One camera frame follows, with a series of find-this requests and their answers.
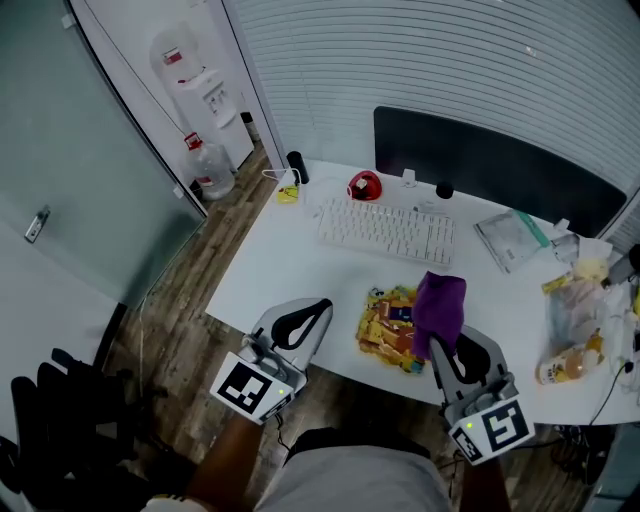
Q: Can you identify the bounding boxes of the white window blinds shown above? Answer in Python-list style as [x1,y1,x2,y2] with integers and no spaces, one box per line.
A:
[223,0,640,211]

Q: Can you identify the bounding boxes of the person's right forearm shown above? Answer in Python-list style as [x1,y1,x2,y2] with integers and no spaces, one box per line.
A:
[459,454,512,512]

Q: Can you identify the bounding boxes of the black monitor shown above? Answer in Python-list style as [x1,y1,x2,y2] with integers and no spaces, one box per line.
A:
[373,105,628,239]

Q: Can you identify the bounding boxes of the small waste bin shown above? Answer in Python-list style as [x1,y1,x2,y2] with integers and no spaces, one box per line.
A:
[239,111,262,144]

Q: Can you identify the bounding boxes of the clear zip bag green edge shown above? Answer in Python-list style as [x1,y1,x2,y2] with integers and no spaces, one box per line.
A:
[473,208,551,275]

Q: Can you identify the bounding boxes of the frosted glass door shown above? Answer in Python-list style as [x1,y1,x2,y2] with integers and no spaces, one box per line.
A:
[0,0,209,312]

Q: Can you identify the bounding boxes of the white water dispenser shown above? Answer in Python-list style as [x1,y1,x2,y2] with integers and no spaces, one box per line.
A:
[172,67,256,171]

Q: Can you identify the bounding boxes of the small white packet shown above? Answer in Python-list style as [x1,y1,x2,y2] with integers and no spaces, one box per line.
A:
[412,199,449,217]

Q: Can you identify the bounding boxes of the black cable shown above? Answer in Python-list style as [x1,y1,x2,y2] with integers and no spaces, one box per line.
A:
[588,361,634,427]

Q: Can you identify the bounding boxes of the clear water jug red cap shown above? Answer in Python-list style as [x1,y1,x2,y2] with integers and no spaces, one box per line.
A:
[183,132,236,201]

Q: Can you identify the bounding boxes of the person's grey shirt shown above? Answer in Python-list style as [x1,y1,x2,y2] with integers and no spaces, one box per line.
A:
[142,442,452,512]

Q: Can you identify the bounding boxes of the orange juice bottle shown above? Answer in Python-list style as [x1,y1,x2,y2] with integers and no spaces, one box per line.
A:
[579,331,607,367]
[535,344,592,386]

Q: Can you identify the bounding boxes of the white cable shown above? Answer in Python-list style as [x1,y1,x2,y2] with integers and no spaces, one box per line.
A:
[261,167,351,212]

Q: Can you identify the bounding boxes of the black thermos bottle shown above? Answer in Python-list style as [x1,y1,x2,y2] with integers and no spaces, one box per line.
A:
[606,243,640,287]

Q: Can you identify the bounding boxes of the purple cloth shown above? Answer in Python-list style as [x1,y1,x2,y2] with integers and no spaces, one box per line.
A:
[410,270,468,362]

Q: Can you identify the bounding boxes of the tangle of white cables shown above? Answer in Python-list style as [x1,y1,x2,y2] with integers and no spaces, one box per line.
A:
[612,309,640,406]

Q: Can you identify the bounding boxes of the person's black trousers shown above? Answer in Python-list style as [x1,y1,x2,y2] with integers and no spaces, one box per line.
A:
[288,426,432,460]

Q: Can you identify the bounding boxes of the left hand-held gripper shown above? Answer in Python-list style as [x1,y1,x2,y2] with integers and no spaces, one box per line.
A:
[209,297,335,426]

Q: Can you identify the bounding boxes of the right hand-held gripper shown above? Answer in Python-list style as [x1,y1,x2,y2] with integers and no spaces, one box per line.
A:
[428,324,536,467]

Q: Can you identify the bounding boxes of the red round object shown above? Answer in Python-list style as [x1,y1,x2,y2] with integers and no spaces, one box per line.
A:
[347,169,384,202]

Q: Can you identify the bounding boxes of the clear plastic bag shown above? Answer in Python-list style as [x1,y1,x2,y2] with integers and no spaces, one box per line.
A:
[542,255,629,362]

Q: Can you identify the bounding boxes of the black cylinder speaker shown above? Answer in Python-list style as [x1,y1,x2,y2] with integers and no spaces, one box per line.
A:
[286,150,310,185]

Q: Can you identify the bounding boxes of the tangle of floor cables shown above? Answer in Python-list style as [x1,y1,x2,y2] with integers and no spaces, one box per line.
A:
[549,424,617,487]

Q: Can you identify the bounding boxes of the white keyboard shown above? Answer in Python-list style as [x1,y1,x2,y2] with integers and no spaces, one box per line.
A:
[317,197,457,269]

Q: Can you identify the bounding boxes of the person's left forearm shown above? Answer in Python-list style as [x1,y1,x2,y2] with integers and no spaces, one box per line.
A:
[184,414,267,507]

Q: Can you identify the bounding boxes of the metal door handle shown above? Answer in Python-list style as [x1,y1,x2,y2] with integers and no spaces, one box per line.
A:
[24,204,52,245]

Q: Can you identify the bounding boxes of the silver foil packet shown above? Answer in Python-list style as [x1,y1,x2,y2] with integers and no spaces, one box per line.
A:
[551,232,582,264]

